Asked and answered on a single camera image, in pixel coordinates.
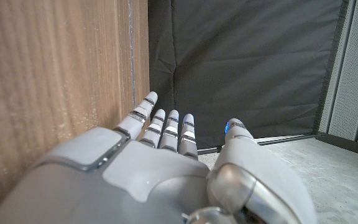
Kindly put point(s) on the black backdrop stand pole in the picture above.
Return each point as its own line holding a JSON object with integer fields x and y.
{"x": 210, "y": 150}

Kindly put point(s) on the black fabric backdrop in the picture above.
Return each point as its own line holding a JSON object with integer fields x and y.
{"x": 244, "y": 62}

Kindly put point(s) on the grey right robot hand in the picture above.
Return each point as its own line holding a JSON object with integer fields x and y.
{"x": 154, "y": 183}

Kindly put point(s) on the grey tape marking on table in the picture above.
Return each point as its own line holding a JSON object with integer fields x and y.
{"x": 131, "y": 53}

